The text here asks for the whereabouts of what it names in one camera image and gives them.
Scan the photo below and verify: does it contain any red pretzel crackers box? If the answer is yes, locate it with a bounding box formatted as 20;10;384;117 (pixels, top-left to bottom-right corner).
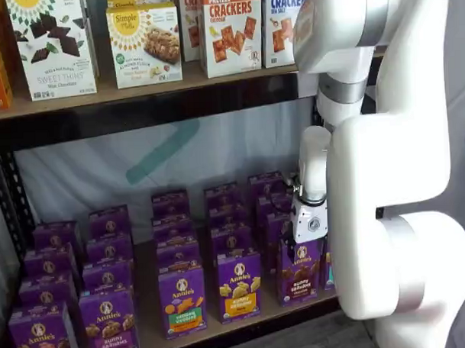
198;0;263;79
179;0;205;63

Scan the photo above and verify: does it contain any purple box orange label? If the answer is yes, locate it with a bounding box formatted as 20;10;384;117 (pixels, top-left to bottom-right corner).
215;248;263;325

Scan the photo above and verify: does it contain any blue pretzel crackers box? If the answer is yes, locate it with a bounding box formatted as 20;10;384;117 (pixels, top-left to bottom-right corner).
261;0;315;69

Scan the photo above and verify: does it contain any purple box teal label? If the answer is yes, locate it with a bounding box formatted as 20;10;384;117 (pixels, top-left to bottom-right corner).
319;240;337;292

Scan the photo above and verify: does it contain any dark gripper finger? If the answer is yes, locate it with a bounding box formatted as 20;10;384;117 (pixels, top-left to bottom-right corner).
281;221;298;252

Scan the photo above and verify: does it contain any purple Bunny Grahams box violet label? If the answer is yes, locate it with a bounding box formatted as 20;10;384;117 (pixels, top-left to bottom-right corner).
78;286;140;348

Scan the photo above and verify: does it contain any white Sweet Thins box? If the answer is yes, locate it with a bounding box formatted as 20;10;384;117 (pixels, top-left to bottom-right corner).
4;0;101;103

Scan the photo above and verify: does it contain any purple box pink label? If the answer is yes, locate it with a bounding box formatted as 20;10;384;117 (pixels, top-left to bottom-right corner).
7;301;81;348

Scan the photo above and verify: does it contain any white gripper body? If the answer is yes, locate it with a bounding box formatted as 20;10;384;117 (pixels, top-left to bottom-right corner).
289;201;331;245

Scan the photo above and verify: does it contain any purple box green label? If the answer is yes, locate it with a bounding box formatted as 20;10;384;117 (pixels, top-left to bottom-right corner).
157;263;208;340

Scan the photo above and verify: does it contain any black metal shelf frame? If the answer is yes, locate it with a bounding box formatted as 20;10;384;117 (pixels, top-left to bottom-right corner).
0;42;400;348

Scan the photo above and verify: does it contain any purple box brown label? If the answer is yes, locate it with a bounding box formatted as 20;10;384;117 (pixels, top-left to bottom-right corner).
276;235;325;308

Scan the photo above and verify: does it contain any wooden shelf board holding purple boxes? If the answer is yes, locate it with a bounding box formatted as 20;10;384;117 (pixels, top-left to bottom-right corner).
66;215;343;348

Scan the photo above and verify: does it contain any purple Annie's snack box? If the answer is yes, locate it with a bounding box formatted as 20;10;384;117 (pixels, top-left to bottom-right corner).
210;222;253;259
81;259;135;298
23;243;81;284
155;239;202;274
150;188;192;224
202;182;242;211
88;204;131;241
17;271;80;318
151;215;198;247
207;202;249;231
247;172;287;203
85;231;135;269
255;193;296;235
31;220;83;255
263;212;296;275

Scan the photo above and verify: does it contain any wooden shelf board holding cracker boxes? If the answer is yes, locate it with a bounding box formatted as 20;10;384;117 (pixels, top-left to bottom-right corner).
0;46;390;123

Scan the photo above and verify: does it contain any white backdrop cloth teal print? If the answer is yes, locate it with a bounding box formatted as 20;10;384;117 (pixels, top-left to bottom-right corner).
11;98;324;251
438;0;465;348

